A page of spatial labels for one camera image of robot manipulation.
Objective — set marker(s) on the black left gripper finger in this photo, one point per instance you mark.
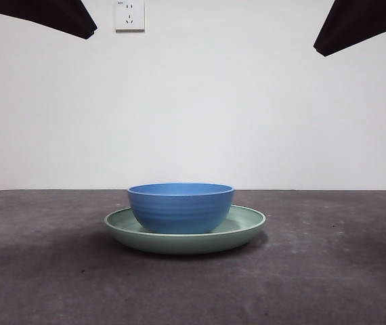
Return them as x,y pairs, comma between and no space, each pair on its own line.
44,13
88,17

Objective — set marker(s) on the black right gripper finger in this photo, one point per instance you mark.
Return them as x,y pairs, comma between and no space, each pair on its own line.
365,20
326,27

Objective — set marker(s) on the blue ribbed bowl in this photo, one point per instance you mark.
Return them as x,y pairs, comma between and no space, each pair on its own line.
179,213

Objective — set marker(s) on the green round plate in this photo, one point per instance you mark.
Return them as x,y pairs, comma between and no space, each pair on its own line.
179,243

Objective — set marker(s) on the white wall socket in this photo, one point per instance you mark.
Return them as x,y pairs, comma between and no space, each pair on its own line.
129,17

